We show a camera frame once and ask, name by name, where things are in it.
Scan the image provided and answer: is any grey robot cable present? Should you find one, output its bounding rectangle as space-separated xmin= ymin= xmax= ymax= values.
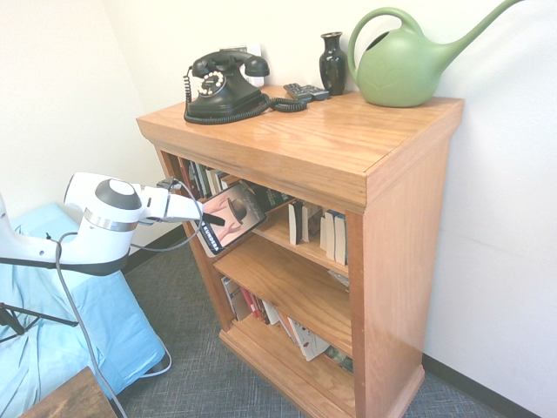
xmin=44 ymin=178 xmax=205 ymax=418

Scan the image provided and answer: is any white thick paperback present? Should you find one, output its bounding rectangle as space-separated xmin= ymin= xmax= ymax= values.
xmin=319 ymin=211 xmax=337 ymax=259

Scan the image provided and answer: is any white floor cable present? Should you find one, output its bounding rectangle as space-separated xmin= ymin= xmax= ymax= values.
xmin=130 ymin=343 xmax=172 ymax=379

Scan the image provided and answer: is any white spine slim book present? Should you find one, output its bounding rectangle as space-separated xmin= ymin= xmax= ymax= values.
xmin=206 ymin=167 xmax=224 ymax=198

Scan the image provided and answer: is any dark remote control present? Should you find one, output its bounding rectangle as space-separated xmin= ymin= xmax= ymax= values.
xmin=283 ymin=82 xmax=315 ymax=105

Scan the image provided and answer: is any dark green upright book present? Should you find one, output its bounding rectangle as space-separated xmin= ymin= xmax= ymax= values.
xmin=190 ymin=161 xmax=210 ymax=199

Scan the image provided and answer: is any orange spine book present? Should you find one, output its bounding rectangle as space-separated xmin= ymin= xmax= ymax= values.
xmin=277 ymin=311 xmax=295 ymax=339

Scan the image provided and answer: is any beige grey large book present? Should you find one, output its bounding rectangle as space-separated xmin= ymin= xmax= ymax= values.
xmin=220 ymin=275 xmax=252 ymax=322

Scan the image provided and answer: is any blue topped paperback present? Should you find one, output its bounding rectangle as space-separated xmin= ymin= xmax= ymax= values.
xmin=332 ymin=210 xmax=349 ymax=266

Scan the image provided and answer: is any light blue cloth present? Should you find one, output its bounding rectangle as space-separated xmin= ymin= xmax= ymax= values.
xmin=0 ymin=200 xmax=166 ymax=417

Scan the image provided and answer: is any dark green leaning book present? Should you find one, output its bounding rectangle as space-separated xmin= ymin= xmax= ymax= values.
xmin=243 ymin=180 xmax=297 ymax=215

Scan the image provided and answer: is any white book with red marks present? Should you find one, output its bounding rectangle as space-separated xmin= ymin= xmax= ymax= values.
xmin=286 ymin=317 xmax=331 ymax=362

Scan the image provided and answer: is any bright red book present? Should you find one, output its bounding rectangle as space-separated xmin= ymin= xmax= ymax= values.
xmin=240 ymin=287 xmax=262 ymax=321

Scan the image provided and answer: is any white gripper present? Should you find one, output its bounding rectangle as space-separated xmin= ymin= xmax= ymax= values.
xmin=166 ymin=191 xmax=228 ymax=226

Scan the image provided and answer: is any dark red book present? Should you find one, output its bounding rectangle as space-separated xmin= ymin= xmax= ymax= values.
xmin=252 ymin=295 xmax=271 ymax=326

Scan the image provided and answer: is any brown spine book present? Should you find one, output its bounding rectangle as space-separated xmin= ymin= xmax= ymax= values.
xmin=178 ymin=157 xmax=193 ymax=197

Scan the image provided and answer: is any black spine paperback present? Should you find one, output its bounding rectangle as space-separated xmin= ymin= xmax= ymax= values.
xmin=288 ymin=202 xmax=305 ymax=246

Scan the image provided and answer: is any black rotary telephone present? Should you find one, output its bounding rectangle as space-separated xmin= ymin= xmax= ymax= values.
xmin=183 ymin=50 xmax=311 ymax=126

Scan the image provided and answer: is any Kundera paperback with hat cover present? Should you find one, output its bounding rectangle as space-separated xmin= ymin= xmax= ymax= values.
xmin=190 ymin=180 xmax=268 ymax=259

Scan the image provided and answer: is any green plastic watering can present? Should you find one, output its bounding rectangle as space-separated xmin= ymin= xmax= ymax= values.
xmin=346 ymin=0 xmax=530 ymax=109

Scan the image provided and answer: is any dark green flat book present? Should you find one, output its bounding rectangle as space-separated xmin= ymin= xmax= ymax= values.
xmin=322 ymin=345 xmax=354 ymax=375

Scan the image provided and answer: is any grey remote control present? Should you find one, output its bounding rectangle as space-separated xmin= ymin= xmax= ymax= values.
xmin=304 ymin=84 xmax=331 ymax=102

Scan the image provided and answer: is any wooden bookcase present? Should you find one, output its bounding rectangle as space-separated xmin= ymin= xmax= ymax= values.
xmin=136 ymin=84 xmax=466 ymax=418

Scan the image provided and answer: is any plain white book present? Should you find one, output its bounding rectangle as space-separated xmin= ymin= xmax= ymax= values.
xmin=260 ymin=300 xmax=280 ymax=327

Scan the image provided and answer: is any loose paper leaflet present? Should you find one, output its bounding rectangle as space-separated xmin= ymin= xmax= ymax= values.
xmin=326 ymin=269 xmax=351 ymax=291

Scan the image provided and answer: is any black glossy vase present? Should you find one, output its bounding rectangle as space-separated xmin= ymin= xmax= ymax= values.
xmin=319 ymin=31 xmax=348 ymax=97

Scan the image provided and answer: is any black tripod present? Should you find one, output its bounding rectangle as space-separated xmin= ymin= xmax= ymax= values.
xmin=0 ymin=302 xmax=80 ymax=336

